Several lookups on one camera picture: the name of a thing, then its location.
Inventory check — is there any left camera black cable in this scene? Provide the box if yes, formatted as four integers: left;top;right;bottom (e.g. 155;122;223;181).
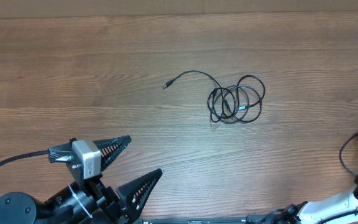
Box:
0;144;74;187

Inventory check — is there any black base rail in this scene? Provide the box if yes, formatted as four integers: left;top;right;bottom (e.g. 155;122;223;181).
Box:
134;213;277;224

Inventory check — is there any camera black cable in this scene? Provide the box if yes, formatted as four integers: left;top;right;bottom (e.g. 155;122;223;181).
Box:
0;144;74;187
339;130;358;179

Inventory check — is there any right camera black cable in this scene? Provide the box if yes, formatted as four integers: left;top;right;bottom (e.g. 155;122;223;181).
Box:
339;130;358;179

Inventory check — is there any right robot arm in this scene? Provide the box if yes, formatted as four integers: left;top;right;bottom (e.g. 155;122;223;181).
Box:
271;174;358;224

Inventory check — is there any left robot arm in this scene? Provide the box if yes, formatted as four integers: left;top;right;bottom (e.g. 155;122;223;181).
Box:
0;136;163;224

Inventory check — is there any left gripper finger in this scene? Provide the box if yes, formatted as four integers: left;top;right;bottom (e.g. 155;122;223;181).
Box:
93;135;132;172
116;169;163;222

